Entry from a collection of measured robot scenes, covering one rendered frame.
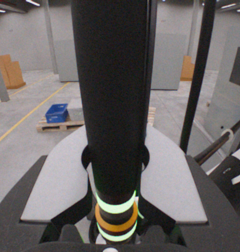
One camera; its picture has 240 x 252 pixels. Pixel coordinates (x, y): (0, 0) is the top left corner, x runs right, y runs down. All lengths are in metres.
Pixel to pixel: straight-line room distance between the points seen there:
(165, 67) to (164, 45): 0.78
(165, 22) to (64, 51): 8.02
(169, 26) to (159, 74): 7.41
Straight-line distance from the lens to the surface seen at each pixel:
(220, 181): 0.32
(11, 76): 8.38
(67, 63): 7.56
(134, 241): 0.25
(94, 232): 0.46
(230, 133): 0.38
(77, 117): 3.21
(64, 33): 12.96
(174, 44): 5.85
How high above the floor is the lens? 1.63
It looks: 31 degrees down
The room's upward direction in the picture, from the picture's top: straight up
